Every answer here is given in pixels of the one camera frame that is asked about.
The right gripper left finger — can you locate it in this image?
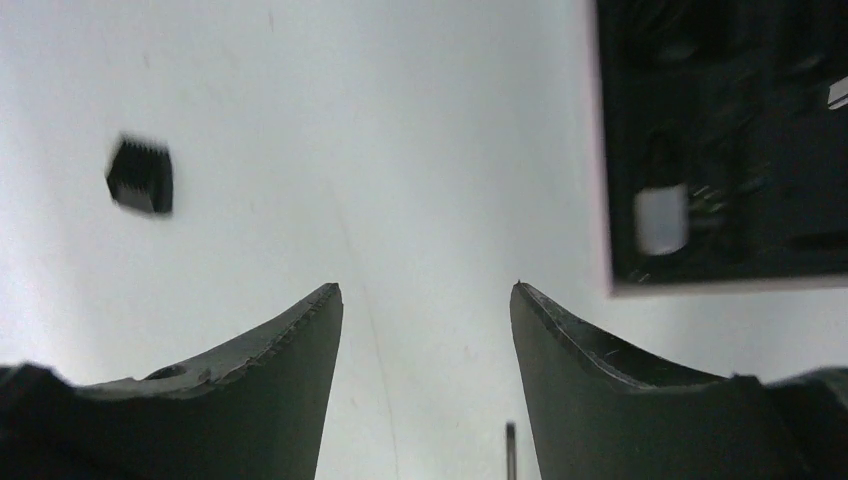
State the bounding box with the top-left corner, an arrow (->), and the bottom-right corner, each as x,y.
1,283 -> 343,479

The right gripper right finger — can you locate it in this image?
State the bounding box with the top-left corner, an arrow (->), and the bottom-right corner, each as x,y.
510,283 -> 847,479

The black clipper comb guard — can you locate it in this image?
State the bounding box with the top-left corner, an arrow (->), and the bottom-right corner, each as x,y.
105,134 -> 174,216

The black cleaning brush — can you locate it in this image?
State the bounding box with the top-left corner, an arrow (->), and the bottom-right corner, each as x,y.
505,421 -> 517,480

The white storage box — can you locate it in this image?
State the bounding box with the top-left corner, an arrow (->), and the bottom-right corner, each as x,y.
592,1 -> 847,296

